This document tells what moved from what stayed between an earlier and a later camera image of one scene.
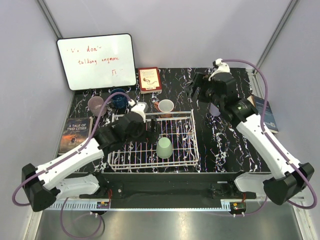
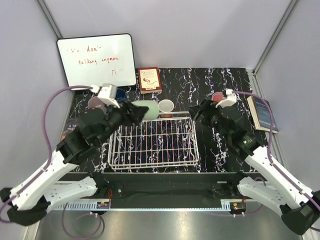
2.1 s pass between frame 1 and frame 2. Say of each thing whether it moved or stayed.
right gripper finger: moved
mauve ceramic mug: stayed
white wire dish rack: stayed
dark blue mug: stayed
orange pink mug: stayed
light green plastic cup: moved
